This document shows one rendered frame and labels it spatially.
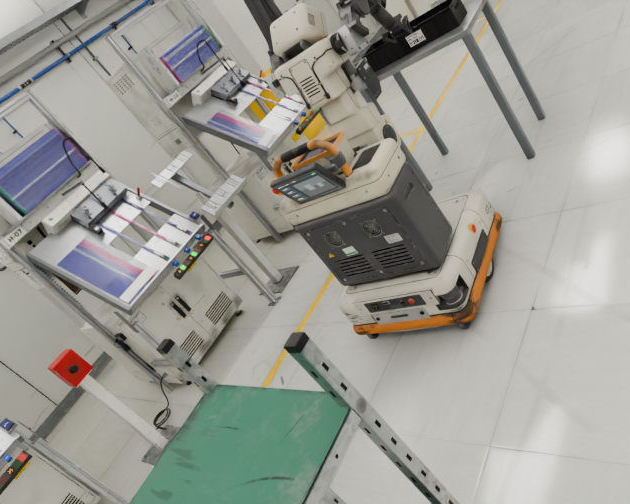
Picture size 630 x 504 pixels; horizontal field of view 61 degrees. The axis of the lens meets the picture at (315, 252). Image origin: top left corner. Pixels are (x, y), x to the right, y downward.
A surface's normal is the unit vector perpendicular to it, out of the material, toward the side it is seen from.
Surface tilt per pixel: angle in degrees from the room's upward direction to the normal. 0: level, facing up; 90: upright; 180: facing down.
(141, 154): 90
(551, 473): 0
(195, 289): 90
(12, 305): 90
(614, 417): 0
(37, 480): 90
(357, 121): 82
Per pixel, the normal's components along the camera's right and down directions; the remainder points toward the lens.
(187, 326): 0.67, -0.15
